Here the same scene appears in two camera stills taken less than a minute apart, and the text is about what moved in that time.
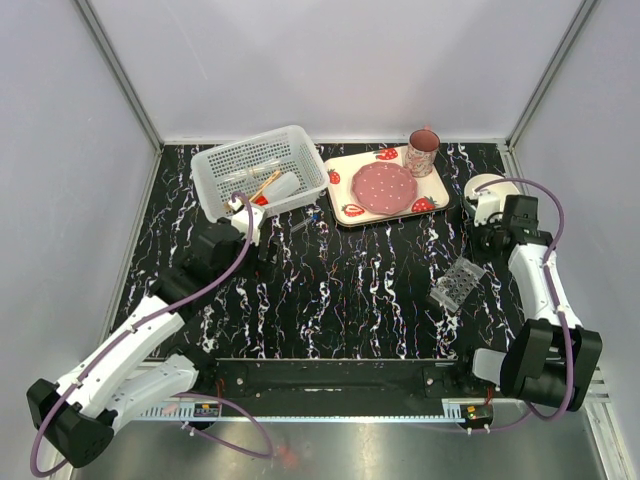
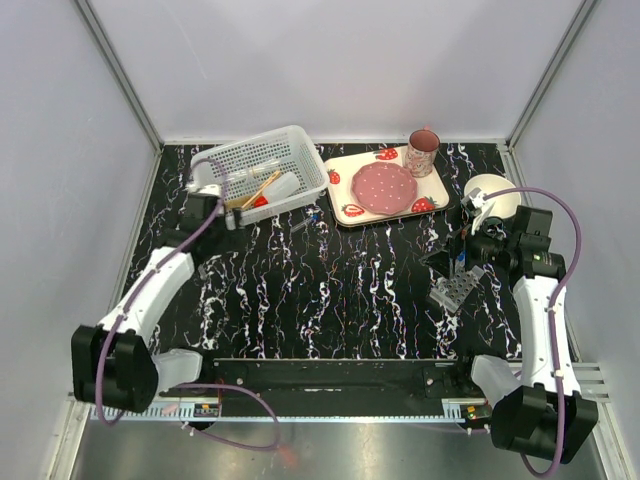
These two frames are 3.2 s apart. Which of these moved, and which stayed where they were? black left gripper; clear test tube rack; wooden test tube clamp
Moved: black left gripper
Stayed: wooden test tube clamp; clear test tube rack
